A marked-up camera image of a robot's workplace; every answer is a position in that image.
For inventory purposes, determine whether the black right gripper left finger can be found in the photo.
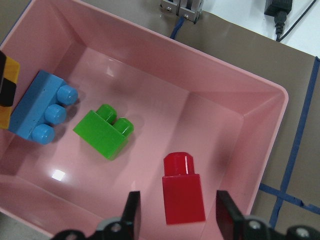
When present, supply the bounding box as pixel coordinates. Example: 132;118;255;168
120;191;141;238

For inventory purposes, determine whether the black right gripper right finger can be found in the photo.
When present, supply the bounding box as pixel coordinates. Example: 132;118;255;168
215;190;244;235

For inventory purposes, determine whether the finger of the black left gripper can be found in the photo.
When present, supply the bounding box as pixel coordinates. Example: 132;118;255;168
0;51;17;107

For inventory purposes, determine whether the yellow toy block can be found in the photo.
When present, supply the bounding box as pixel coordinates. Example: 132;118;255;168
0;52;20;129

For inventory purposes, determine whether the blue toy block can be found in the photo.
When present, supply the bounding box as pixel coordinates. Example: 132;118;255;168
8;70;78;145

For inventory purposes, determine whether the red toy block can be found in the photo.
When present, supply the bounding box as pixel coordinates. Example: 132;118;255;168
162;152;206;225

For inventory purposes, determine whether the green toy block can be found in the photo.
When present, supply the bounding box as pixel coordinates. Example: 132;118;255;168
73;104;135;160

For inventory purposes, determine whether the black power adapter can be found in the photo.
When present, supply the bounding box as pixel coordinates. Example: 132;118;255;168
264;0;293;37

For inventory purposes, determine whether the aluminium frame post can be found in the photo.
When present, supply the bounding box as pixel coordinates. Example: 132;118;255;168
160;0;204;24

